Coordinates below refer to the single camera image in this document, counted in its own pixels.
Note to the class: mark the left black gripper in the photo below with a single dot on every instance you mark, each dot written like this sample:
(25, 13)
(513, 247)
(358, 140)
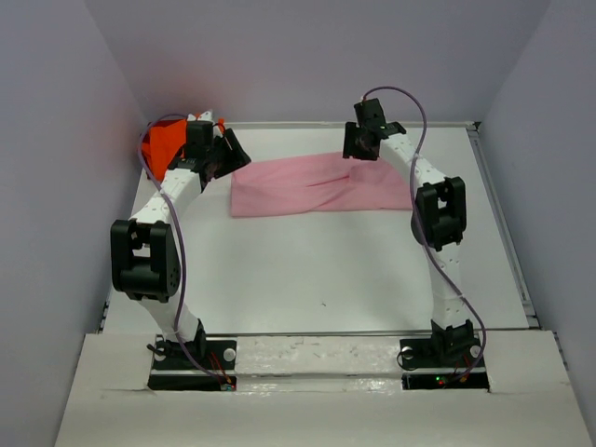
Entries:
(236, 158)

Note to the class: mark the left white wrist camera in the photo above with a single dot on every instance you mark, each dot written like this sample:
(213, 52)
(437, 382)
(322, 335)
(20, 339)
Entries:
(205, 116)

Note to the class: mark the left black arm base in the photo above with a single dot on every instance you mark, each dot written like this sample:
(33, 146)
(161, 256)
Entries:
(172, 370)

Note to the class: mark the pink t shirt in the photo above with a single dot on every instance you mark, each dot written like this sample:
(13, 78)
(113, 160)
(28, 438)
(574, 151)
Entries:
(316, 183)

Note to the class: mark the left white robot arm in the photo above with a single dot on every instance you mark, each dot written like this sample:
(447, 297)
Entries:
(148, 256)

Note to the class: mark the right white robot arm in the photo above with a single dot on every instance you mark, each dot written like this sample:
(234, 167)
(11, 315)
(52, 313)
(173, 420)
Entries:
(439, 221)

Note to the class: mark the orange folded t shirt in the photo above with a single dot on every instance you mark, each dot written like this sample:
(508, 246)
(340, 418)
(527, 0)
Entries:
(162, 143)

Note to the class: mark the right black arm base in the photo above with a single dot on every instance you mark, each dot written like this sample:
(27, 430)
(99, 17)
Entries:
(423, 370)

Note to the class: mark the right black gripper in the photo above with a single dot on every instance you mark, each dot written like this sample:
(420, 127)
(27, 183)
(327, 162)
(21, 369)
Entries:
(350, 147)

